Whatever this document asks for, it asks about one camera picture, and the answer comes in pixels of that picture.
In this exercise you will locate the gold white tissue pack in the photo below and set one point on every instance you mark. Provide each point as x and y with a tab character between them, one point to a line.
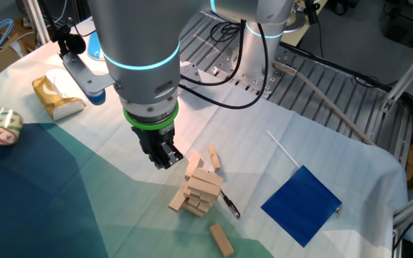
54	100

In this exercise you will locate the blue square sheet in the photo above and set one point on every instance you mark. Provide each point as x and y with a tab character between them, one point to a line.
299	206

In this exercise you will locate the black pen silver clip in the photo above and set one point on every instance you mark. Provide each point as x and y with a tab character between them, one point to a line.
232	208

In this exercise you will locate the light blue round object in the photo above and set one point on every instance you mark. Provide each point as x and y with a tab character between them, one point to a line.
93	46

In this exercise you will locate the blue teal white tablecloth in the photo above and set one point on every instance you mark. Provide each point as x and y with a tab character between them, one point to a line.
84	186

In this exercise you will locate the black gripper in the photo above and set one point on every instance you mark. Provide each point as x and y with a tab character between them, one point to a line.
152	138

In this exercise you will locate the beige desk board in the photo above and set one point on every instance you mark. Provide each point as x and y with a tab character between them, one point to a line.
299	36

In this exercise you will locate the grey ribbed metal platform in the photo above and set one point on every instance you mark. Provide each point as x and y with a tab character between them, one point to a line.
353	93

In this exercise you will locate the grey metal camera bracket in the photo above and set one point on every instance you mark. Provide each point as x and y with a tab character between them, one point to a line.
84	77

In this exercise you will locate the patterned packing tape roll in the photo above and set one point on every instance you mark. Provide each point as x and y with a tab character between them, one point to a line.
11	120

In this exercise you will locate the white calibration cube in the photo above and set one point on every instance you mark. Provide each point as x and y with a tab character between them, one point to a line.
188	70

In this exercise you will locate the light wooden Jenga block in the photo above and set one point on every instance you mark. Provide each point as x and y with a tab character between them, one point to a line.
214	157
221	240
204	207
208	176
193	202
194	193
195	212
203	187
210	199
193	165
178	199

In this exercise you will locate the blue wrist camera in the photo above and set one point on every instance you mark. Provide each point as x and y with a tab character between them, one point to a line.
97	97

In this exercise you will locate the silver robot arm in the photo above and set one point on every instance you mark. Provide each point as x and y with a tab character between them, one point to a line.
138	53

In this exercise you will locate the thin white stick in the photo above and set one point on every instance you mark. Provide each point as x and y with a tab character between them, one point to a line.
282	147

